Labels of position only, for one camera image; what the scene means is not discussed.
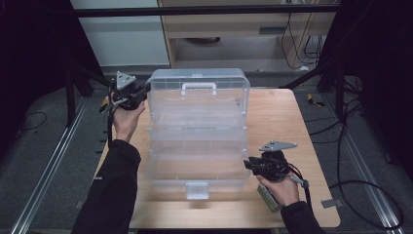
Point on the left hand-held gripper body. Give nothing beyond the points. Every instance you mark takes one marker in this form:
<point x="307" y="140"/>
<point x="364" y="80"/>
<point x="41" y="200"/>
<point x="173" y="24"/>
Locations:
<point x="125" y="96"/>

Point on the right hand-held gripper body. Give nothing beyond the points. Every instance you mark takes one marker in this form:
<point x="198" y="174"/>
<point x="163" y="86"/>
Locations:
<point x="272" y="164"/>

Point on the small green white box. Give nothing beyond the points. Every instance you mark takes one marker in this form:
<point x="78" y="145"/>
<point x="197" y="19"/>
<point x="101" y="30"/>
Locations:
<point x="268" y="198"/>

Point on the clear plastic storage box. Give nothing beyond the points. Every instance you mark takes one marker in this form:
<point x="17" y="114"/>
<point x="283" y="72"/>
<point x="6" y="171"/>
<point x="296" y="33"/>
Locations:
<point x="197" y="190"/>

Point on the person's left hand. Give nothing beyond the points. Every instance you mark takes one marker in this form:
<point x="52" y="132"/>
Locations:
<point x="125" y="122"/>

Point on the person's right hand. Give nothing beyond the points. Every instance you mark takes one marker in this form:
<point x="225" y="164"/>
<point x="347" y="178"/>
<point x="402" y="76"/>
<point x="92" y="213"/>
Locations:
<point x="285" y="191"/>

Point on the white cabinet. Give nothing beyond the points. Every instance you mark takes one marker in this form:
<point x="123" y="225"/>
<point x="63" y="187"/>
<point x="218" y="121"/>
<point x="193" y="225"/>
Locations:
<point x="123" y="42"/>

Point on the black tripod stand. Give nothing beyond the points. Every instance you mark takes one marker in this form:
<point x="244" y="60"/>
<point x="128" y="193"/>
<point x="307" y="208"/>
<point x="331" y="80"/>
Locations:
<point x="69" y="97"/>

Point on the grey tape piece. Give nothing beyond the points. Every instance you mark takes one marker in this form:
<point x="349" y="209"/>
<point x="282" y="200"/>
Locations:
<point x="331" y="203"/>
<point x="78" y="204"/>

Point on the yellow black floor tape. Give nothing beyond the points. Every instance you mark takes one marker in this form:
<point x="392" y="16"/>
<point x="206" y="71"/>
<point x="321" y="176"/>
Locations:
<point x="314" y="101"/>

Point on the black horizontal bar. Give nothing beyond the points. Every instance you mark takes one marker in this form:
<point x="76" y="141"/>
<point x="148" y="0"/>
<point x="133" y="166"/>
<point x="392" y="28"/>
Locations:
<point x="195" y="10"/>

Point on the black stand leg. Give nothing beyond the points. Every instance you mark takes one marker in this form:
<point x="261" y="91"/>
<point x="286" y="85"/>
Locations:
<point x="340" y="94"/>

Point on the light wooden desk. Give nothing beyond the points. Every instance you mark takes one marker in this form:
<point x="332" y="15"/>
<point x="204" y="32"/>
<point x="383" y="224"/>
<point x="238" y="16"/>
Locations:
<point x="227" y="27"/>

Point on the metal floor rail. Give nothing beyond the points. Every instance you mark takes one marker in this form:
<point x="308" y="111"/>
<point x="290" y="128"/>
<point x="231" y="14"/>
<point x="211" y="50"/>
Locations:
<point x="357" y="156"/>
<point x="47" y="172"/>

